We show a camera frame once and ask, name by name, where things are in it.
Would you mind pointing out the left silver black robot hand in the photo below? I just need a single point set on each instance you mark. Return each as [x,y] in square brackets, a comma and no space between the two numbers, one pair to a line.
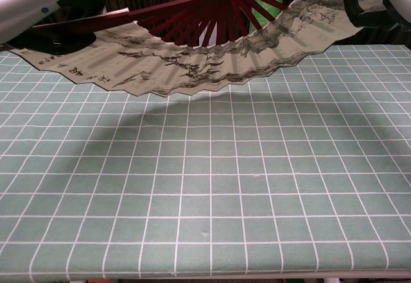
[25,0]

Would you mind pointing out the green white checked tablecloth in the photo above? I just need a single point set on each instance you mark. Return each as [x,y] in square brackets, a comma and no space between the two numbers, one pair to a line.
[205,183]

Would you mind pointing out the painted paper folding fan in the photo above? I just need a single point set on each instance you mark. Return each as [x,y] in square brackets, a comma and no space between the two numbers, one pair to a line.
[192,68]

